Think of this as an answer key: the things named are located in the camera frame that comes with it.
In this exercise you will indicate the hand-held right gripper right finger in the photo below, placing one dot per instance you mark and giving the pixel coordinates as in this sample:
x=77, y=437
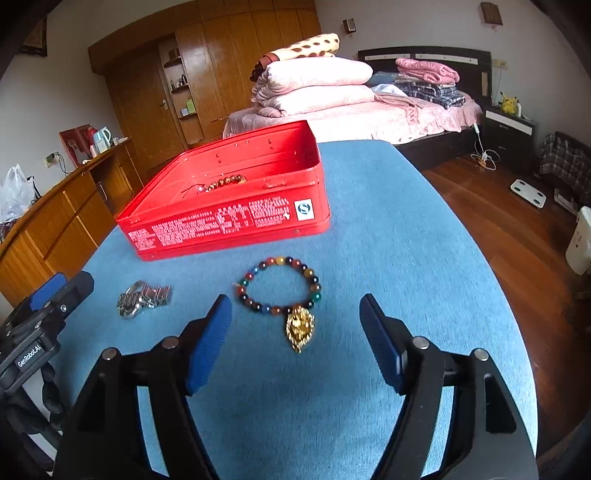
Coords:
x=383, y=341

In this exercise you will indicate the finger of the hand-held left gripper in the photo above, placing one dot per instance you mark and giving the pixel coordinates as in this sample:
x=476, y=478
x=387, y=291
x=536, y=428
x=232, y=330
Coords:
x=46, y=290

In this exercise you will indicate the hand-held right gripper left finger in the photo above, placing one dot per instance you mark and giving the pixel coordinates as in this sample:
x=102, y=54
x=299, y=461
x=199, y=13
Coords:
x=207, y=346

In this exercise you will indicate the silver bangle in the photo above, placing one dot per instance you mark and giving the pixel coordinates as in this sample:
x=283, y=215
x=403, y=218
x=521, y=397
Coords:
x=138, y=297

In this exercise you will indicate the red metal tin box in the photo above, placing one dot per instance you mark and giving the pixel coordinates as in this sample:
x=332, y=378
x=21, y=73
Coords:
x=221, y=226

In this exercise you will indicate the blue table cloth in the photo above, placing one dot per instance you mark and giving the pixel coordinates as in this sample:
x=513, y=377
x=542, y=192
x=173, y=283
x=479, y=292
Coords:
x=392, y=277

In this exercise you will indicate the wooden dresser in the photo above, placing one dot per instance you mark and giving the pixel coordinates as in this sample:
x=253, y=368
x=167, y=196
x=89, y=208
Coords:
x=60, y=221

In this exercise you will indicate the dark patterned bag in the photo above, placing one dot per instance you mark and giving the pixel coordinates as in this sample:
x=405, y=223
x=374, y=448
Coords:
x=7, y=230

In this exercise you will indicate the white plastic bag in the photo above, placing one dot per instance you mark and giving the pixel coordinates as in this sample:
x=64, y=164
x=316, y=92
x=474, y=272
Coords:
x=16, y=194

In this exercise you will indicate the red picture board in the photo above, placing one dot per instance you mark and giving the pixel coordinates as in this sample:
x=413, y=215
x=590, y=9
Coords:
x=71, y=143

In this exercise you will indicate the red thermos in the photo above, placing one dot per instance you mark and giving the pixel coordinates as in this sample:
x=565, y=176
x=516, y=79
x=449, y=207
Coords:
x=88, y=138

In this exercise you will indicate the light blue electric kettle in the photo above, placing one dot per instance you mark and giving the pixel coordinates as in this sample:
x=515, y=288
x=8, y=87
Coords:
x=102, y=137

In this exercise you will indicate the brown wooden door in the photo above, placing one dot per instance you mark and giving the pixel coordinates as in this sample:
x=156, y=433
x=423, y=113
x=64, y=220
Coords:
x=143, y=110

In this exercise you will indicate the white bathroom scale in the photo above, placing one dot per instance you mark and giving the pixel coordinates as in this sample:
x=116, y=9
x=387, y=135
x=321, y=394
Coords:
x=528, y=194

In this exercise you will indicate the white plastic appliance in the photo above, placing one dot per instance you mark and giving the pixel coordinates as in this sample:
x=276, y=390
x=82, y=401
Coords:
x=579, y=244

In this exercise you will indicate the bed with dark headboard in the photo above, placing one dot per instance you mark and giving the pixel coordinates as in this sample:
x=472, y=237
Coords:
x=360, y=120

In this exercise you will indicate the green box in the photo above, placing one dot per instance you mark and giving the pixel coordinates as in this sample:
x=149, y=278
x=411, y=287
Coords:
x=191, y=106

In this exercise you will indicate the dark nightstand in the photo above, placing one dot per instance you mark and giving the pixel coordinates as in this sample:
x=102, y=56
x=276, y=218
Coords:
x=510, y=134

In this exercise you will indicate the wooden corner shelf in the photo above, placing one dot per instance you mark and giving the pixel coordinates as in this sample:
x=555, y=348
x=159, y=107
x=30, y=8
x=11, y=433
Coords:
x=182, y=87

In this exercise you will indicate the folded pink quilt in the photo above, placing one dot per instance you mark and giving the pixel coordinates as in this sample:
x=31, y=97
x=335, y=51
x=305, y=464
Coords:
x=318, y=99
x=318, y=74

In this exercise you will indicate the folded plaid cloth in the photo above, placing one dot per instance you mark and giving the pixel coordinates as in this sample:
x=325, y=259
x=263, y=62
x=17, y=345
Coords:
x=434, y=94

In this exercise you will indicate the plaid bag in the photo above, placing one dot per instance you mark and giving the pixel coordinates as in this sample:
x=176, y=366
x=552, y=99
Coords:
x=565, y=161

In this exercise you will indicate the yellow plush toy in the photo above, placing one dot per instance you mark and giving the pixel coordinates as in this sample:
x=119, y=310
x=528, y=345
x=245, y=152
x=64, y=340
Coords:
x=508, y=104

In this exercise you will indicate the folded pink blanket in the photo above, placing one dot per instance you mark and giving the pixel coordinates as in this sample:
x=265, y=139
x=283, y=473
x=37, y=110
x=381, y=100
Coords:
x=427, y=70

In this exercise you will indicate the wooden wardrobe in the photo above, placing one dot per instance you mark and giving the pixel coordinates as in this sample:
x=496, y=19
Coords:
x=240, y=55

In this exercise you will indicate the polka dot blanket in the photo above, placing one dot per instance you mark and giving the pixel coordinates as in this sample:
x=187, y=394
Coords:
x=304, y=48

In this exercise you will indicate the wall socket with charger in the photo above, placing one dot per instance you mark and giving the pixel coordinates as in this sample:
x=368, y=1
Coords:
x=51, y=159

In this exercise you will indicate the dark framed wall picture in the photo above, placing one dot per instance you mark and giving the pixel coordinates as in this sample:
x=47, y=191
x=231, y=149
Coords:
x=33, y=42

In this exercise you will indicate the beige wall socket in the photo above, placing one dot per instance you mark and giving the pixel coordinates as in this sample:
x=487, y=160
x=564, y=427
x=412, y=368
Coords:
x=500, y=63

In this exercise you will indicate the small wall frame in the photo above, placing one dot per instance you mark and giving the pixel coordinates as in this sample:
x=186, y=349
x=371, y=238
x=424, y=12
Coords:
x=348, y=25

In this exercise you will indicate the brown wooden wall ornament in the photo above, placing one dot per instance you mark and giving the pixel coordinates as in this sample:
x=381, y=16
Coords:
x=491, y=13

